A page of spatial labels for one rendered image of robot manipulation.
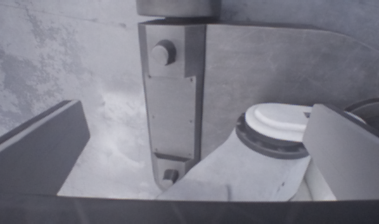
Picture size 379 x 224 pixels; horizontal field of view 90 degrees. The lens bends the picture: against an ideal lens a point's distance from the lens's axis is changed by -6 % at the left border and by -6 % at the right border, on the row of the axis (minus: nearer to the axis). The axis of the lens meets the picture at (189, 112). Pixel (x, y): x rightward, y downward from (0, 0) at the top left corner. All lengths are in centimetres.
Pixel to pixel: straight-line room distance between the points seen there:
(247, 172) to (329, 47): 30
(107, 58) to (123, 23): 14
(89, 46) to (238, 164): 64
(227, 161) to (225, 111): 21
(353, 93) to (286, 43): 18
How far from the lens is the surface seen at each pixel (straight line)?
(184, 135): 54
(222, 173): 30
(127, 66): 74
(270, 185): 31
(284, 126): 35
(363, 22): 69
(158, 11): 44
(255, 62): 46
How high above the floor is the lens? 61
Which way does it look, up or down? 59 degrees down
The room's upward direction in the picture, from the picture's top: 155 degrees counter-clockwise
